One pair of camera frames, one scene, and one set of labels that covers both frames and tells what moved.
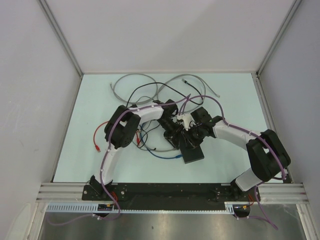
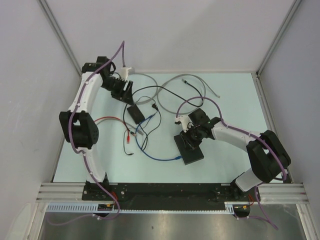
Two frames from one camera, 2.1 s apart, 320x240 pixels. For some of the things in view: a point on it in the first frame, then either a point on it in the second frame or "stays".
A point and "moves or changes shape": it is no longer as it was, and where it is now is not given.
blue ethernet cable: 174,157 moves or changes shape
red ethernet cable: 97,147 moves or changes shape
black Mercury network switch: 190,155 stays
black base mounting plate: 169,196 stays
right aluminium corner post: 256,76 stays
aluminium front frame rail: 269,192 stays
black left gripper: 173,137 to 122,95
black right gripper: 190,143 stays
